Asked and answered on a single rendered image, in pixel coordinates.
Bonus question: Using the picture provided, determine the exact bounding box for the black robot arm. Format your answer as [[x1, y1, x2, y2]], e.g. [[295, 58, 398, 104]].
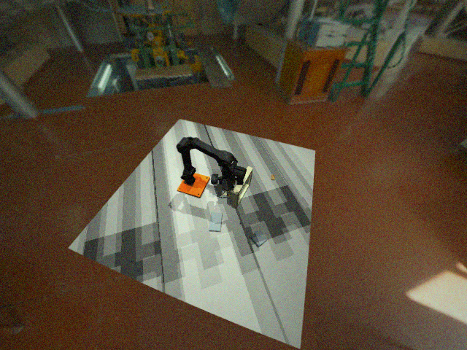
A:
[[176, 136, 247, 190]]

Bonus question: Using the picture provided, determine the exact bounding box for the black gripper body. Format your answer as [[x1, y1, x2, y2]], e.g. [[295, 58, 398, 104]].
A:
[[211, 174, 244, 184]]

